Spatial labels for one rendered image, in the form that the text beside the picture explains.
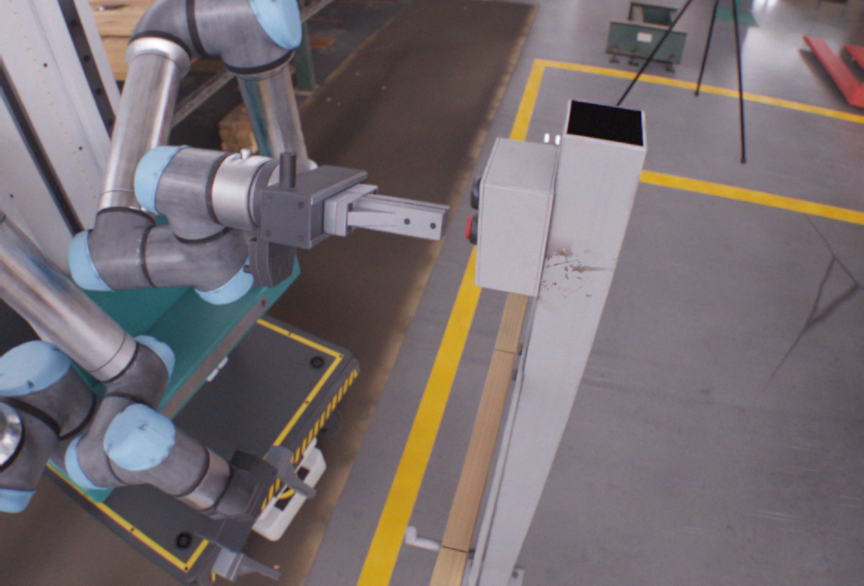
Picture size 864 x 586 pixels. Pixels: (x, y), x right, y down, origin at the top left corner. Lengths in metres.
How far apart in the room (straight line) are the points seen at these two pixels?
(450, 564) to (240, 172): 0.40
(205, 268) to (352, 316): 1.39
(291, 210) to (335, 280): 1.66
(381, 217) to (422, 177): 2.12
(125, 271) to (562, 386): 0.51
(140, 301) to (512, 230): 0.89
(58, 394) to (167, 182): 0.48
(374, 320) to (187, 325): 0.92
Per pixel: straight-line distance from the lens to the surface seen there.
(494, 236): 0.45
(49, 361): 0.96
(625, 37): 4.02
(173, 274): 0.67
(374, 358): 1.87
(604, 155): 0.40
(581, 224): 0.44
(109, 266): 0.70
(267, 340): 1.56
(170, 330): 1.21
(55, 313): 0.76
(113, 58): 2.07
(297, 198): 0.48
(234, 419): 1.44
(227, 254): 0.64
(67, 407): 0.99
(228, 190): 0.55
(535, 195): 0.42
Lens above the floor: 1.50
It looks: 44 degrees down
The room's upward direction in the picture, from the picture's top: 1 degrees counter-clockwise
